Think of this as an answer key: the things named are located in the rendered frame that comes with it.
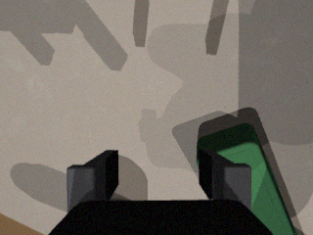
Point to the green rounded rectangular block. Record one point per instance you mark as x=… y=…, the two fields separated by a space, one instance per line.
x=240 y=145

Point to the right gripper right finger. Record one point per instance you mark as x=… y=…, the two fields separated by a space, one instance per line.
x=221 y=179

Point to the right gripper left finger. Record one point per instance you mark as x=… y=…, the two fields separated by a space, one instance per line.
x=94 y=181

